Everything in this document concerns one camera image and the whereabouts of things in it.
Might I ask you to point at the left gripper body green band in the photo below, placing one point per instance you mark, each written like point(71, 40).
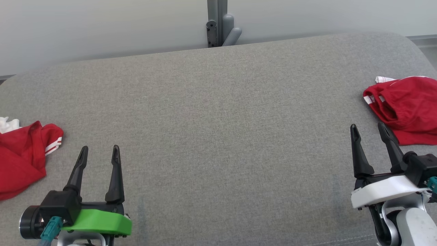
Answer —
point(102, 222)

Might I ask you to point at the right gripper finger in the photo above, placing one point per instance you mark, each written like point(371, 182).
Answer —
point(394, 153)
point(360, 160)

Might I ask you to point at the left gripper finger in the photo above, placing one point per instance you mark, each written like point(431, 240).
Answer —
point(116, 181)
point(78, 174)

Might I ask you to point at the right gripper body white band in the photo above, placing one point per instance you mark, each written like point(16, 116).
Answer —
point(385, 189)

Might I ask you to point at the red Bulls 23 jersey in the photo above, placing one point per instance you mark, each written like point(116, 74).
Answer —
point(413, 106)

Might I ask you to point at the red shirt with white sleeves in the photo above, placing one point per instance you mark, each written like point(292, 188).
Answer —
point(20, 160)

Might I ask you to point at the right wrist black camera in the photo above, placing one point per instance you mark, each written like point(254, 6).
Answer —
point(423, 167)

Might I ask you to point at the wrist black camera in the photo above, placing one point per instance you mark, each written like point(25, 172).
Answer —
point(54, 208)
point(423, 167)

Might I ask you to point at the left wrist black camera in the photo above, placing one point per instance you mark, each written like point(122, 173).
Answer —
point(54, 208)

